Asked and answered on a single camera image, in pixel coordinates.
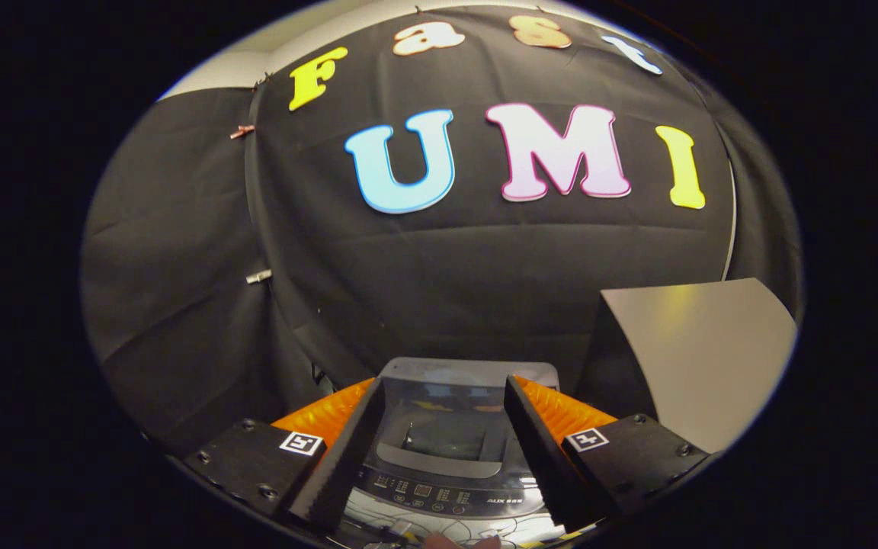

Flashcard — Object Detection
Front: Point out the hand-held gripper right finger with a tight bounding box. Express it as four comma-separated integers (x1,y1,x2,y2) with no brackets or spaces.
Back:
503,375,714,532

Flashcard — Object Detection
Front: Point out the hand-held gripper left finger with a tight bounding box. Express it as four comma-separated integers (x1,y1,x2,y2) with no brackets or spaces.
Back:
184,377,386,535

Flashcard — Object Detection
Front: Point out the dark transparent washing machine lid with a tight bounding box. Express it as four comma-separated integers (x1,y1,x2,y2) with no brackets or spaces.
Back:
378,358,560,481

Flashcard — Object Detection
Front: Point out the grey washing machine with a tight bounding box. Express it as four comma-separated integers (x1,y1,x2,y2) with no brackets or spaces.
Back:
340,357,562,527

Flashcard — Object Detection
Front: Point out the grey cabinet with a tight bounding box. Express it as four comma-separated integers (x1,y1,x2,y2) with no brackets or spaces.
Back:
576,278,798,454

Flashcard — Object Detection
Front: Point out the black backdrop cloth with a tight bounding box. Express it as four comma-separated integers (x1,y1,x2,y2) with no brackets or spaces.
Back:
81,4,802,451

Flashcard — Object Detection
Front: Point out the row of black clips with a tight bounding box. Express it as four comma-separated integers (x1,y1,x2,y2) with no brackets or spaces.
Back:
256,4,425,88

